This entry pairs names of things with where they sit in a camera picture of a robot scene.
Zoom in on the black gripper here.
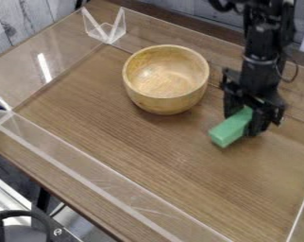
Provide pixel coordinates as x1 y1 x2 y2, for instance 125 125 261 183
221 56 286 137

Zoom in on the green rectangular block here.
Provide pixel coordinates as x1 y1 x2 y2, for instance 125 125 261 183
209 107 252 148

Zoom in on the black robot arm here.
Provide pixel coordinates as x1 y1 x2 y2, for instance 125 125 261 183
208 0 296 136

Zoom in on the brown wooden bowl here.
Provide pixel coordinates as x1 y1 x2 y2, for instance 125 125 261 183
122 44 210 115

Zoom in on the black table leg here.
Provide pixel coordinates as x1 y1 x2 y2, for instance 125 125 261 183
36 188 52 213

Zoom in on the black metal clamp plate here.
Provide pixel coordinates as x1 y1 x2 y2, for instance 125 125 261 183
30 216 82 242

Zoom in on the clear acrylic corner bracket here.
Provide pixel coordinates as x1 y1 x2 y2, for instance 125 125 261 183
81 8 126 44

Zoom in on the black cable loop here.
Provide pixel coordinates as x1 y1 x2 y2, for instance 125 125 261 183
0 210 54 242

